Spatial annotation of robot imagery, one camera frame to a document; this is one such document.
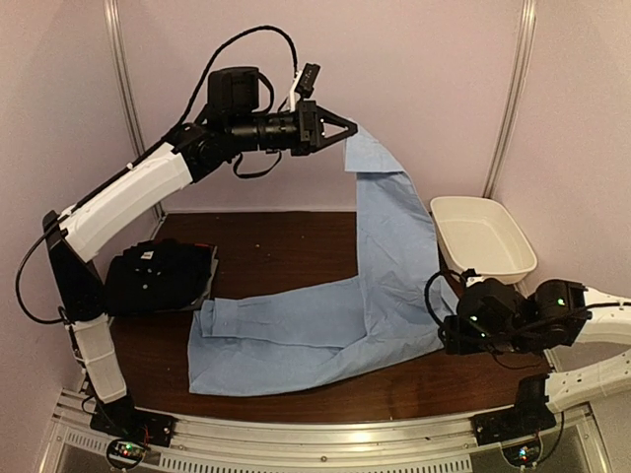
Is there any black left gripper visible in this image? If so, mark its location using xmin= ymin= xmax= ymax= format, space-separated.
xmin=229 ymin=99 xmax=358 ymax=155

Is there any light blue long sleeve shirt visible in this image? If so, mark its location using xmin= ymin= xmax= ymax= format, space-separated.
xmin=187 ymin=130 xmax=456 ymax=397

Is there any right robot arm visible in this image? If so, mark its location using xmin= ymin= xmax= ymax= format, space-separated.
xmin=438 ymin=278 xmax=630 ymax=436

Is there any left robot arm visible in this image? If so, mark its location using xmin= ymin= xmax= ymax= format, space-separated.
xmin=36 ymin=63 xmax=358 ymax=438

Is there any white plastic tub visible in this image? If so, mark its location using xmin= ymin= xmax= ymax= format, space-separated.
xmin=430 ymin=196 xmax=537 ymax=285

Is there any right circuit board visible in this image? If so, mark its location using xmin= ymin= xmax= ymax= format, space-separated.
xmin=501 ymin=439 xmax=542 ymax=469

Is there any circuit board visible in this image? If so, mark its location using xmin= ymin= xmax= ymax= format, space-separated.
xmin=105 ymin=439 xmax=148 ymax=469
xmin=501 ymin=439 xmax=542 ymax=469

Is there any grey folded shirt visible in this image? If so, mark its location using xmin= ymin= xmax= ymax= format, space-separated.
xmin=186 ymin=246 xmax=219 ymax=310

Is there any red black plaid shirt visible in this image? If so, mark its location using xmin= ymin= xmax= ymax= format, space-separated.
xmin=193 ymin=242 xmax=216 ymax=250

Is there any left circuit board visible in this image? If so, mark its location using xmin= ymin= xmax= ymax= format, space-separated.
xmin=105 ymin=439 xmax=148 ymax=469

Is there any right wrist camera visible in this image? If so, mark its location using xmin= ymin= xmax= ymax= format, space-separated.
xmin=460 ymin=268 xmax=486 ymax=290

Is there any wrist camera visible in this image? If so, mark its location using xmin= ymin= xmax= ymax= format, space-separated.
xmin=460 ymin=268 xmax=486 ymax=290
xmin=278 ymin=63 xmax=321 ymax=111

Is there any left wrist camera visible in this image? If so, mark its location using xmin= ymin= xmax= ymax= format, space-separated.
xmin=278 ymin=63 xmax=321 ymax=111

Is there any right black camera cable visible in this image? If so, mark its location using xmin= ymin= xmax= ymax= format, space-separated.
xmin=423 ymin=268 xmax=469 ymax=331

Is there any black camera cable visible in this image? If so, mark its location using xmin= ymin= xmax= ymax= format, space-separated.
xmin=423 ymin=268 xmax=469 ymax=331
xmin=176 ymin=25 xmax=303 ymax=129

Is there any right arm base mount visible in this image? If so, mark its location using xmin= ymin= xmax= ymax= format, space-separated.
xmin=471 ymin=399 xmax=556 ymax=445

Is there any left black camera cable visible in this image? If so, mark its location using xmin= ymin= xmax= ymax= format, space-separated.
xmin=176 ymin=25 xmax=303 ymax=129

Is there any front aluminium frame rail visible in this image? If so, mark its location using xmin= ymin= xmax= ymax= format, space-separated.
xmin=35 ymin=389 xmax=613 ymax=472

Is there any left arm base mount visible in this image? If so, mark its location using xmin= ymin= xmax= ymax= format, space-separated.
xmin=90 ymin=395 xmax=175 ymax=447

